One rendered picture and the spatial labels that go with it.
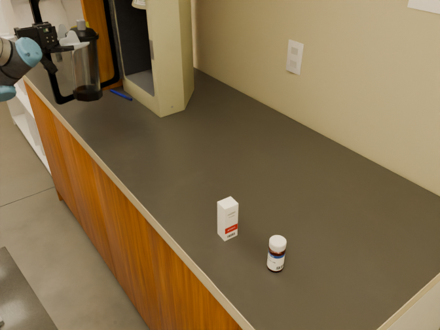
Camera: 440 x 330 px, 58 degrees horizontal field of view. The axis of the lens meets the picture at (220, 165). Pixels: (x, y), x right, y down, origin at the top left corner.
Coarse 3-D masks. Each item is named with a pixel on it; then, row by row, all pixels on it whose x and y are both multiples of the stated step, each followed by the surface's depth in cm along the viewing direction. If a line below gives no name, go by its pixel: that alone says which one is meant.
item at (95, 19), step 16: (48, 0) 132; (64, 0) 137; (80, 0) 141; (96, 0) 146; (48, 16) 134; (64, 16) 139; (80, 16) 144; (96, 16) 149; (64, 64) 145; (112, 64) 162; (64, 80) 148
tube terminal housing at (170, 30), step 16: (160, 0) 130; (176, 0) 134; (160, 16) 133; (176, 16) 136; (160, 32) 136; (176, 32) 139; (160, 48) 138; (176, 48) 142; (160, 64) 141; (176, 64) 145; (192, 64) 166; (128, 80) 165; (160, 80) 144; (176, 80) 149; (192, 80) 169; (144, 96) 157; (160, 96) 148; (176, 96) 152; (160, 112) 151; (176, 112) 156
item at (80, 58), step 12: (96, 36) 133; (84, 48) 133; (96, 48) 136; (72, 60) 136; (84, 60) 134; (96, 60) 138; (72, 72) 139; (84, 72) 136; (96, 72) 139; (84, 84) 139; (96, 84) 141
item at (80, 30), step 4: (80, 20) 131; (84, 20) 132; (80, 24) 131; (84, 24) 132; (72, 28) 133; (76, 28) 134; (80, 28) 132; (84, 28) 133; (88, 28) 135; (76, 32) 130; (80, 32) 130; (84, 32) 131; (88, 32) 132; (92, 32) 133; (80, 36) 130; (84, 36) 131; (88, 36) 131
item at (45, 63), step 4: (44, 56) 128; (40, 60) 128; (44, 60) 129; (48, 60) 130; (44, 64) 130; (48, 64) 130; (52, 64) 131; (48, 68) 131; (52, 68) 132; (56, 68) 133; (48, 72) 133; (52, 72) 132
